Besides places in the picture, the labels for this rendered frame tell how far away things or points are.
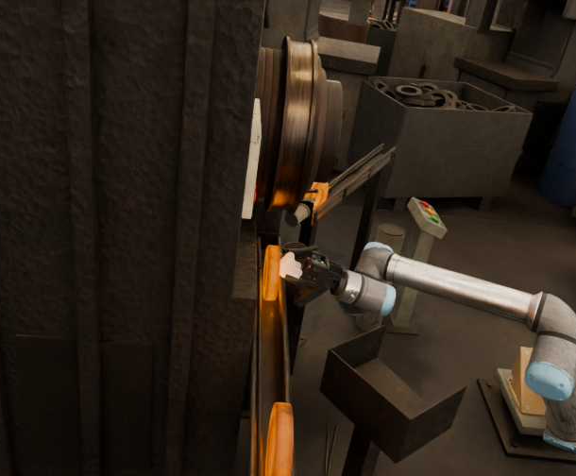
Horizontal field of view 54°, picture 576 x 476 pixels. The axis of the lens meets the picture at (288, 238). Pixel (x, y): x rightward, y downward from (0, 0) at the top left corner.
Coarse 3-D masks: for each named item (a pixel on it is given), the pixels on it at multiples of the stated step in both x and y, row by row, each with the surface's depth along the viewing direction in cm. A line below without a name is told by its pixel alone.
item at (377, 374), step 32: (352, 352) 143; (352, 384) 132; (384, 384) 145; (352, 416) 134; (384, 416) 125; (416, 416) 120; (448, 416) 132; (352, 448) 148; (384, 448) 127; (416, 448) 129
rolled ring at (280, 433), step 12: (276, 408) 111; (288, 408) 111; (276, 420) 108; (288, 420) 107; (276, 432) 106; (288, 432) 105; (276, 444) 104; (288, 444) 104; (276, 456) 103; (288, 456) 103; (276, 468) 103; (288, 468) 103
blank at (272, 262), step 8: (272, 248) 154; (272, 256) 152; (264, 264) 162; (272, 264) 151; (264, 272) 161; (272, 272) 150; (264, 280) 160; (272, 280) 150; (264, 288) 156; (272, 288) 151; (264, 296) 154; (272, 296) 153
